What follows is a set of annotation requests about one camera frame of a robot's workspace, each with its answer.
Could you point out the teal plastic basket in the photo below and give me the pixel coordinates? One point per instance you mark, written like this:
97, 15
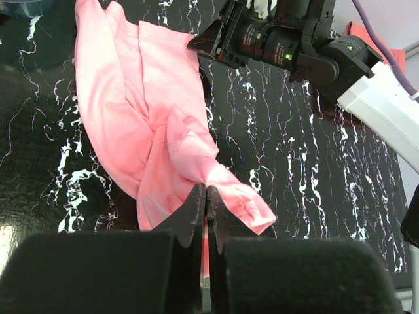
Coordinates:
26, 8

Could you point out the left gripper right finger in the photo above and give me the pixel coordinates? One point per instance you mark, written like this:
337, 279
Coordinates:
250, 273

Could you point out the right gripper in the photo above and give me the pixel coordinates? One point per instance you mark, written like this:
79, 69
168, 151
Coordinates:
240, 35

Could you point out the pink t-shirt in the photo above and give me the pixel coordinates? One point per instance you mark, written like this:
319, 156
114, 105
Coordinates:
142, 104

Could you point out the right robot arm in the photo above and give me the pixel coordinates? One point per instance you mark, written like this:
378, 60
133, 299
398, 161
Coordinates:
363, 79

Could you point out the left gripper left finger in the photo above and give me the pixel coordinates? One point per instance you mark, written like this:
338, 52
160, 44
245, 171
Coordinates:
111, 272

